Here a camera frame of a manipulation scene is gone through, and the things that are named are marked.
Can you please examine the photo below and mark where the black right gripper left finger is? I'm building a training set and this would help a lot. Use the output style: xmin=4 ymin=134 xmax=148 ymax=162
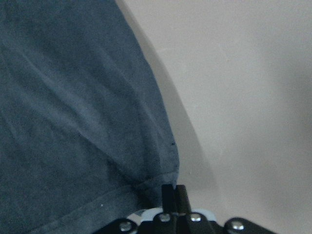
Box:
xmin=161 ymin=184 xmax=177 ymax=214

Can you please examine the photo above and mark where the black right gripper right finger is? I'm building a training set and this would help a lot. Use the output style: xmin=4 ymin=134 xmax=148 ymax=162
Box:
xmin=175 ymin=185 xmax=192 ymax=215

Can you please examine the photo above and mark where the black t-shirt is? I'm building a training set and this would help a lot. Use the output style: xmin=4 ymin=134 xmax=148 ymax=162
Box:
xmin=0 ymin=0 xmax=179 ymax=234

